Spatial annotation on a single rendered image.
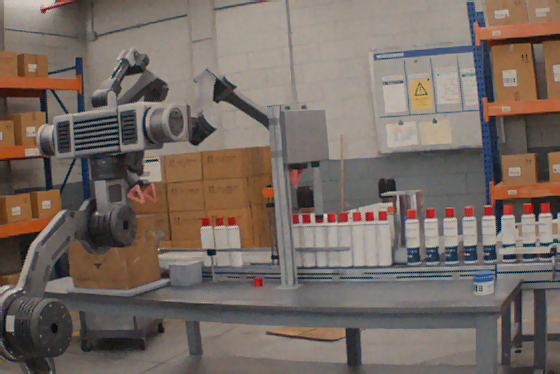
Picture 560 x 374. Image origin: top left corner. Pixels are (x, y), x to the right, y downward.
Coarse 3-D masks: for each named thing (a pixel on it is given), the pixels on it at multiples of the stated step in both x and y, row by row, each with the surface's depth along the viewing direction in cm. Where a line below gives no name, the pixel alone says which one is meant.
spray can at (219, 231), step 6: (216, 222) 306; (222, 222) 307; (216, 228) 306; (222, 228) 305; (216, 234) 306; (222, 234) 306; (216, 240) 306; (222, 240) 306; (216, 246) 307; (222, 246) 306; (222, 252) 306; (222, 258) 306; (228, 258) 307; (222, 264) 306; (228, 264) 307
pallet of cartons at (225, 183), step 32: (160, 160) 647; (192, 160) 636; (224, 160) 627; (256, 160) 656; (160, 192) 648; (192, 192) 638; (224, 192) 629; (256, 192) 652; (160, 224) 651; (192, 224) 641; (224, 224) 631; (256, 224) 648
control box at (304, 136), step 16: (288, 112) 269; (304, 112) 272; (320, 112) 275; (288, 128) 269; (304, 128) 272; (320, 128) 275; (288, 144) 269; (304, 144) 272; (320, 144) 275; (288, 160) 270; (304, 160) 272; (320, 160) 276
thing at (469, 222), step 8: (464, 208) 257; (472, 208) 256; (472, 216) 256; (464, 224) 256; (472, 224) 255; (464, 232) 256; (472, 232) 255; (464, 240) 257; (472, 240) 255; (464, 248) 257; (472, 248) 255; (464, 256) 258; (472, 256) 255
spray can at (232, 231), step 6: (228, 222) 303; (234, 222) 303; (228, 228) 303; (234, 228) 302; (228, 234) 303; (234, 234) 302; (228, 240) 303; (234, 240) 302; (228, 246) 304; (234, 246) 302; (240, 246) 304; (228, 252) 304; (234, 252) 303; (240, 252) 304; (234, 258) 303; (240, 258) 304; (234, 264) 303; (240, 264) 304
